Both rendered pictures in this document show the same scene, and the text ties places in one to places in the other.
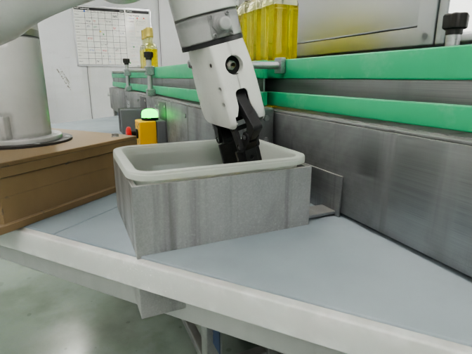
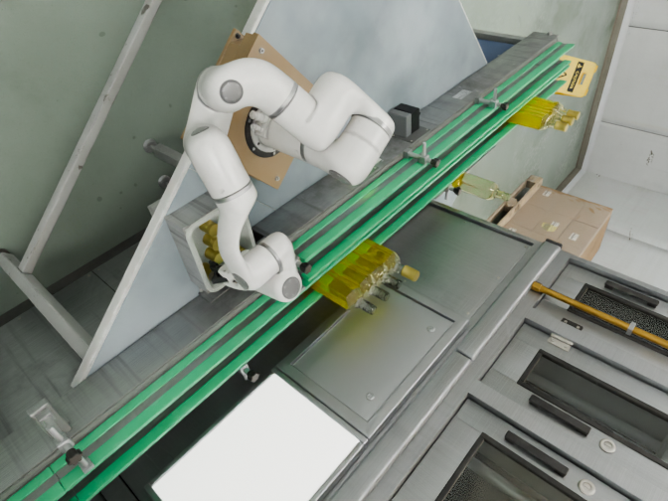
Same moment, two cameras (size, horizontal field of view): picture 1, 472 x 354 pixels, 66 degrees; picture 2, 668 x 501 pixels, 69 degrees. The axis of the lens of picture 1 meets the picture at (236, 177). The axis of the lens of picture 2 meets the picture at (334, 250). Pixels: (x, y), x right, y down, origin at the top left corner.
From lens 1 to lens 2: 101 cm
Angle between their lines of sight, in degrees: 31
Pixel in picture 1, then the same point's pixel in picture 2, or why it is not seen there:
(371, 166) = (202, 318)
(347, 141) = (221, 311)
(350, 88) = (245, 322)
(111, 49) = not seen: outside the picture
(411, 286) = (139, 318)
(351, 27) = (332, 333)
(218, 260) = (160, 250)
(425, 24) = (286, 368)
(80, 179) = not seen: hidden behind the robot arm
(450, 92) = (202, 358)
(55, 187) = not seen: hidden behind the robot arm
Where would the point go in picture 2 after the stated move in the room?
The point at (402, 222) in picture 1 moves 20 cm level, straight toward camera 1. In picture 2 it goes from (174, 321) to (105, 313)
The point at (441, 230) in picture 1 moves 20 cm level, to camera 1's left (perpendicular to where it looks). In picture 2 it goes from (160, 334) to (164, 265)
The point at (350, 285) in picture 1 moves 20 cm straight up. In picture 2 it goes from (140, 298) to (186, 338)
